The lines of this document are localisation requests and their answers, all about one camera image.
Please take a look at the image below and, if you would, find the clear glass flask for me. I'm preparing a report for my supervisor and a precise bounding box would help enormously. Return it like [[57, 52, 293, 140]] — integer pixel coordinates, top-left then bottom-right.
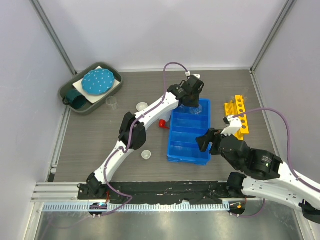
[[189, 104, 203, 115]]

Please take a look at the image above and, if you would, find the blue divided plastic bin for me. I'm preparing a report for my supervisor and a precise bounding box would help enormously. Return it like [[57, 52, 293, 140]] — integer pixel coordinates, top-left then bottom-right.
[[167, 98, 211, 166]]

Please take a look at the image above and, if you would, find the white squeeze bottle red cap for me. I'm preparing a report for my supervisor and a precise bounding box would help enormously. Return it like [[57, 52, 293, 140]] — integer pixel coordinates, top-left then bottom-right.
[[158, 111, 172, 129]]

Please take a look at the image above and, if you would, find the yellow test tube rack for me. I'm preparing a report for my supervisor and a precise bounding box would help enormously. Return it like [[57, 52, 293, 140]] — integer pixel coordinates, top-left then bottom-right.
[[223, 94, 251, 141]]

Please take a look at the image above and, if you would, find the thin clear test tube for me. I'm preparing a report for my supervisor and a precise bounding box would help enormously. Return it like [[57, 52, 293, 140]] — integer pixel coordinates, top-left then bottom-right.
[[241, 87, 249, 103]]

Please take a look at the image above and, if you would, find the clear glass beaker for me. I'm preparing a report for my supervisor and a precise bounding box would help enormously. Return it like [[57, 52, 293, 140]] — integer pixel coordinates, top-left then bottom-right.
[[105, 96, 118, 110]]

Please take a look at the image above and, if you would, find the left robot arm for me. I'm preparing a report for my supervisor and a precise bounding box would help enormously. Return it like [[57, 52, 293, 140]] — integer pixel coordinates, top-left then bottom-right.
[[86, 74, 204, 200]]

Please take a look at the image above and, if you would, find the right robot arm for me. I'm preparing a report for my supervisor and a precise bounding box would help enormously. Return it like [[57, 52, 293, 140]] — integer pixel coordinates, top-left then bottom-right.
[[196, 128, 320, 224]]

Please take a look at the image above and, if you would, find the small white ceramic dish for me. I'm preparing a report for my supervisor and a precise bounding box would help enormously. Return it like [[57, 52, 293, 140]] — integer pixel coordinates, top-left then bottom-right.
[[136, 102, 148, 112]]

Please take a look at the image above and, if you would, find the small translucent plastic cup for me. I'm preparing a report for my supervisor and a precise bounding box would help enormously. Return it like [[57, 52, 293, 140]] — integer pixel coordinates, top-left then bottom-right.
[[141, 150, 152, 160]]

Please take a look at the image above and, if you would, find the blue dotted plate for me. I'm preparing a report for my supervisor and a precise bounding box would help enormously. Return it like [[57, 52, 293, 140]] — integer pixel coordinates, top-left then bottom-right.
[[81, 68, 115, 96]]

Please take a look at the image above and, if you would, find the white square board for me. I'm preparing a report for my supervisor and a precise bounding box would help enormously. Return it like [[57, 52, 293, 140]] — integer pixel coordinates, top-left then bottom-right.
[[72, 66, 120, 104]]

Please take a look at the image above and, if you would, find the grey-green plastic tray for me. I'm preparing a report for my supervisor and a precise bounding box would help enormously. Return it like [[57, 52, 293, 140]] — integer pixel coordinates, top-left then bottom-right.
[[59, 62, 123, 115]]

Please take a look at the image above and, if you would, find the dark green mug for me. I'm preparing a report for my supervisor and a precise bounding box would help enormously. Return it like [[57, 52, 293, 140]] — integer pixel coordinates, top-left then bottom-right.
[[62, 89, 87, 110]]

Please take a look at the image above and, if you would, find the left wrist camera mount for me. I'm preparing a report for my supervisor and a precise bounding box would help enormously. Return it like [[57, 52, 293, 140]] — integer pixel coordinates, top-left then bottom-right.
[[185, 71, 201, 79]]

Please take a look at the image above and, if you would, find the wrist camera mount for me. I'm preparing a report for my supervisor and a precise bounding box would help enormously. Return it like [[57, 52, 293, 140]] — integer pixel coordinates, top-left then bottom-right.
[[221, 115, 242, 136], [185, 71, 201, 79]]

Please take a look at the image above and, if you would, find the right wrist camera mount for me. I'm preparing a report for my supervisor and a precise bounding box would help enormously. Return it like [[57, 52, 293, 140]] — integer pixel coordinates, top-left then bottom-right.
[[221, 115, 242, 136]]

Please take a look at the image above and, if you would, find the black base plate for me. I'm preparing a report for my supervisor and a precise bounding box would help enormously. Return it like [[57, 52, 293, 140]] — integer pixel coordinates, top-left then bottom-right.
[[77, 181, 245, 205]]

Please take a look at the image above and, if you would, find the white slotted cable duct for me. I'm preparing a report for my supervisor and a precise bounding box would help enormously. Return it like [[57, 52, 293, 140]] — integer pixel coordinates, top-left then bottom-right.
[[42, 201, 230, 213]]

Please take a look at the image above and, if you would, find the right aluminium frame post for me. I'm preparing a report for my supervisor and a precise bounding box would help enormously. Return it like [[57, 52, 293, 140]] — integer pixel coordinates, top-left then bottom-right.
[[250, 0, 297, 74]]

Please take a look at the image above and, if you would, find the aluminium frame post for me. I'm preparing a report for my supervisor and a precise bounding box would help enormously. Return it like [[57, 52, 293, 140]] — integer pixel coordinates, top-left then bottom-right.
[[250, 0, 297, 74], [30, 0, 77, 76]]

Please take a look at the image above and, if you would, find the left aluminium frame post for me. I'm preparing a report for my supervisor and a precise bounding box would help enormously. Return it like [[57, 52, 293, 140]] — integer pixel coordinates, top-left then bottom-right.
[[30, 0, 77, 76]]

